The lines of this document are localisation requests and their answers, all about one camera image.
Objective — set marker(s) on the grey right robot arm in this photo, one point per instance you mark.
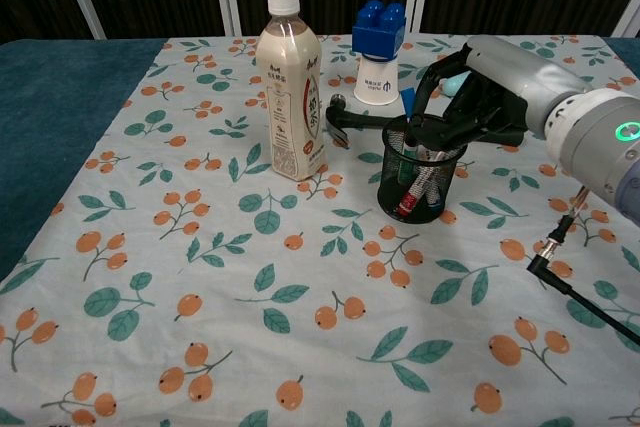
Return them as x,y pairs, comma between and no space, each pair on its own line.
565,102

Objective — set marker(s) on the light blue round object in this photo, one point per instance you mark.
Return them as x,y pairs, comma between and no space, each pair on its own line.
456,84

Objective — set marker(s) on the blue toy building block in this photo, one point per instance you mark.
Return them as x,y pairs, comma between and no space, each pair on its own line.
377,29

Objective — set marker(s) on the milk tea bottle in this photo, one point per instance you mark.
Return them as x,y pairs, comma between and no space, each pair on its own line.
290,97

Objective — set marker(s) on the white marker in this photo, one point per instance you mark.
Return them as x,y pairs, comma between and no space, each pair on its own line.
433,187

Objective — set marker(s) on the teal fabric table cover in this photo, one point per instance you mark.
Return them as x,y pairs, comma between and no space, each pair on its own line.
55,132

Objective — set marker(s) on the black mesh pen holder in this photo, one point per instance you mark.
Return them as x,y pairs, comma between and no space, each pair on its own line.
415,182

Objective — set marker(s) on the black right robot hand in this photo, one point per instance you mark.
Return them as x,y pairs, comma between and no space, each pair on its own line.
475,119

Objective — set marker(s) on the white paper cup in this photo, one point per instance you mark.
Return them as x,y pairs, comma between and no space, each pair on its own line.
375,82

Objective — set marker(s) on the red label marker pen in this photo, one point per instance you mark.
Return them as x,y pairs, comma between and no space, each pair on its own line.
414,192

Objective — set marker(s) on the floral print tablecloth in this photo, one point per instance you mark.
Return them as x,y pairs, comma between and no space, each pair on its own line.
280,267

